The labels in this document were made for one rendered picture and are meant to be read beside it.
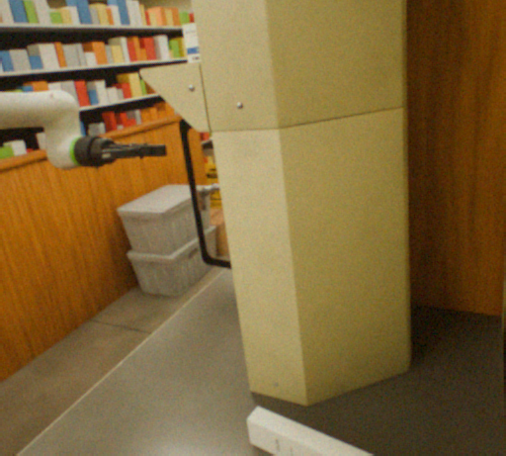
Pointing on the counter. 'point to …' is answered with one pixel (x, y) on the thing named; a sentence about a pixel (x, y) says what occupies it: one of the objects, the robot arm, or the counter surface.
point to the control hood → (182, 91)
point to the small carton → (191, 43)
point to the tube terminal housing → (310, 158)
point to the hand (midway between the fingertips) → (154, 150)
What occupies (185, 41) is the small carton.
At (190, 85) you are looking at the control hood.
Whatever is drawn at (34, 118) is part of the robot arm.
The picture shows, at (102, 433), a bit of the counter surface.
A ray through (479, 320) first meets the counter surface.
